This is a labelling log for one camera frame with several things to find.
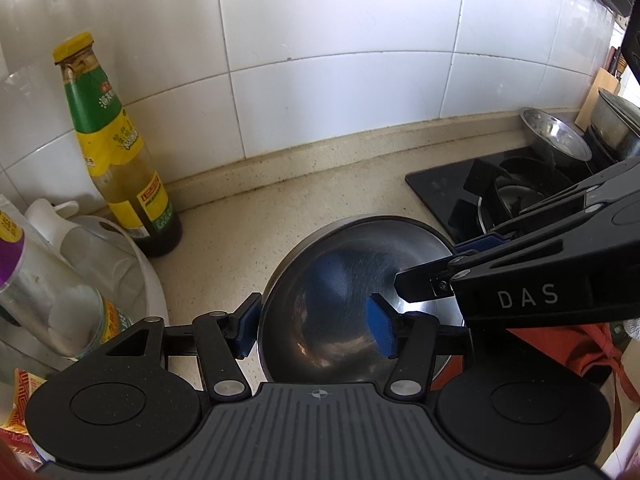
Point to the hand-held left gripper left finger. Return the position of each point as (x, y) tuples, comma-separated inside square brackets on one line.
[(248, 325)]

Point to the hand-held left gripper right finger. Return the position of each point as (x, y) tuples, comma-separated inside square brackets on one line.
[(380, 325)]

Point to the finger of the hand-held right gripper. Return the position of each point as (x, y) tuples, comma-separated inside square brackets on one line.
[(480, 244), (420, 280)]

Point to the large steel bowl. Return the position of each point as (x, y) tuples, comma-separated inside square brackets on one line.
[(340, 280)]

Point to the red cloth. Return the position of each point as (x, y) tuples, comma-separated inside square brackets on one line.
[(575, 350)]

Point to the black burner grate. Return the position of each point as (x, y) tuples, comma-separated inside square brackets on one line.
[(480, 175)]

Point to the black gas stove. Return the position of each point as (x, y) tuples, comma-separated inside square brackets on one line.
[(435, 185)]

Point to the white round turntable tray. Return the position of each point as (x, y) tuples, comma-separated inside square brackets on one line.
[(150, 295)]

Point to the small steel bowl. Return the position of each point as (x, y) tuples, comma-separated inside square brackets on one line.
[(555, 135)]

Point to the steel pot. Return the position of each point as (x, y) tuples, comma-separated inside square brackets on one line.
[(617, 120)]

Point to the wooden cutting board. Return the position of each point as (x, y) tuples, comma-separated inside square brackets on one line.
[(597, 95)]

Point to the green and yellow sauce bottle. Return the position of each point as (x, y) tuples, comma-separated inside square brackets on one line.
[(125, 180)]

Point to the clear bottle purple label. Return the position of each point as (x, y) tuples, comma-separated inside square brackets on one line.
[(45, 300)]

